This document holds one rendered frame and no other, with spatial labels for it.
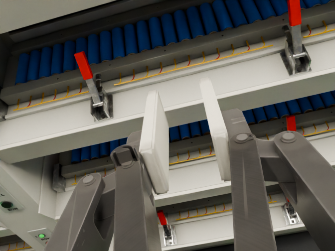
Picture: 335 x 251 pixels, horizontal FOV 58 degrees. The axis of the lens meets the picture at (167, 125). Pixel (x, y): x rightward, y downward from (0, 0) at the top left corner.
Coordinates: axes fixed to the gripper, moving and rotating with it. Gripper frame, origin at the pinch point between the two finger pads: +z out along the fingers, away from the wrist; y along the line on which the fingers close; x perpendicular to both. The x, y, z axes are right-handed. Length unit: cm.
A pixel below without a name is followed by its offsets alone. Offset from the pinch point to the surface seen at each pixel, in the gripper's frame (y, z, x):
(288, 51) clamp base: 13.1, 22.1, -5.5
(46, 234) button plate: -34, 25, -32
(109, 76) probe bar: -11.1, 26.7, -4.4
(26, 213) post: -34.2, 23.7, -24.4
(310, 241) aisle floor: 18, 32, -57
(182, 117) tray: -2.0, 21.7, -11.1
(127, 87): -8.7, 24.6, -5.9
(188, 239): -9, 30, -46
